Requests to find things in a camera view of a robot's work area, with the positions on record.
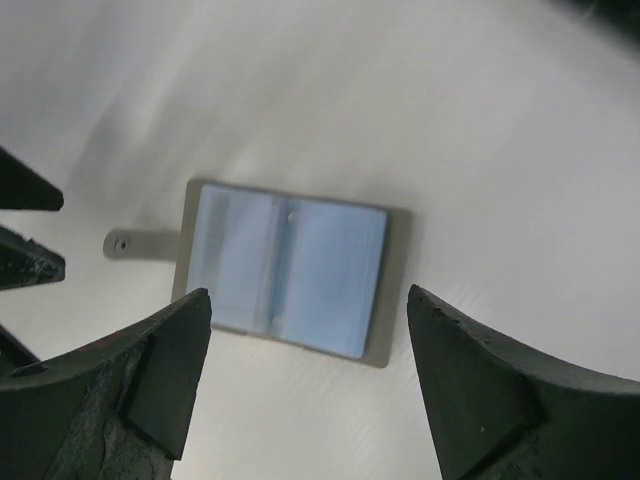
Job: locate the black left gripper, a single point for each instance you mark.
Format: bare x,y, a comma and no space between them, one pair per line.
24,263

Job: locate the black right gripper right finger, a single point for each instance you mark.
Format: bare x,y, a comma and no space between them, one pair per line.
500,409

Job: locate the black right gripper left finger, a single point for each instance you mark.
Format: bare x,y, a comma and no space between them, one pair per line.
117,408

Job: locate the grey card holder wallet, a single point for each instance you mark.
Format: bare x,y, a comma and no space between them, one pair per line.
313,272

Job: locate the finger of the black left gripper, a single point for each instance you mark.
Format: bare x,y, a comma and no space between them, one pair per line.
21,188

